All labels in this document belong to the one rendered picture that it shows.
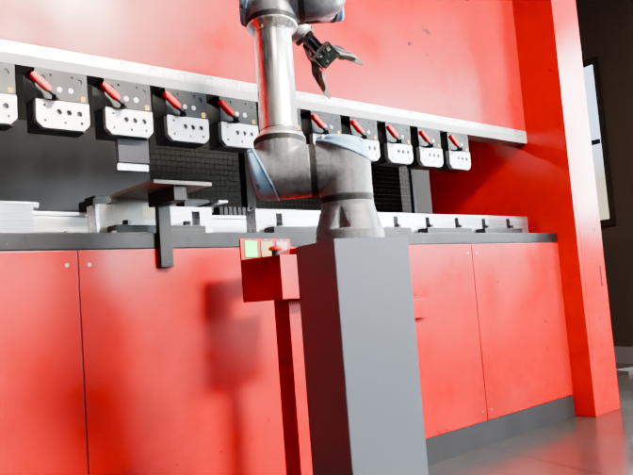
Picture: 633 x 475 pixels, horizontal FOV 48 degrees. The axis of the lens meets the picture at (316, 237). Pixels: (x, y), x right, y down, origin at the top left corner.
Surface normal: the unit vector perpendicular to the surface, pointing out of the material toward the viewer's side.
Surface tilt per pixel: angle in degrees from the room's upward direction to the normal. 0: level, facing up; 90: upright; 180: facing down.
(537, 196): 90
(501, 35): 90
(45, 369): 90
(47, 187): 90
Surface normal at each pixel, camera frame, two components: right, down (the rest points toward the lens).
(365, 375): 0.46, -0.11
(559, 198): -0.75, 0.00
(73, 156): 0.66, -0.11
